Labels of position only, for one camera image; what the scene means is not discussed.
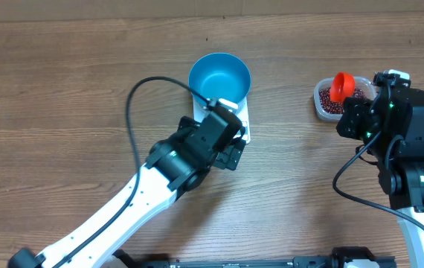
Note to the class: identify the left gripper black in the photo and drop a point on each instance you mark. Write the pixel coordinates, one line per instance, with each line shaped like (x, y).
(231, 155)

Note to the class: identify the red measuring scoop blue handle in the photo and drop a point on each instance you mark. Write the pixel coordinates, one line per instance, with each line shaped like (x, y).
(343, 86)

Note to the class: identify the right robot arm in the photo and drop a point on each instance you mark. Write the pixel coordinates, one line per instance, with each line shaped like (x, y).
(391, 128)

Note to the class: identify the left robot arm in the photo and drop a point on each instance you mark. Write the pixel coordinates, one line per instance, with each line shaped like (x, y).
(213, 137)

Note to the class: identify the white kitchen scale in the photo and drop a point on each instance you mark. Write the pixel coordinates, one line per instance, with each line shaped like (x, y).
(240, 110)

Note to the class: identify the blue bowl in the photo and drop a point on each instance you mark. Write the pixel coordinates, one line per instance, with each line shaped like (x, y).
(221, 75)

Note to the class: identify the clear plastic container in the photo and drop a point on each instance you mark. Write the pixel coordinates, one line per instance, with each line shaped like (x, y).
(360, 82)

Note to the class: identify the red beans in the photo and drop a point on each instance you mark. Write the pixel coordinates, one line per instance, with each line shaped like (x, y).
(335, 107)

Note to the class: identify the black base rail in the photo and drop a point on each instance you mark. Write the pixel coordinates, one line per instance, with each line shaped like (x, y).
(340, 257)

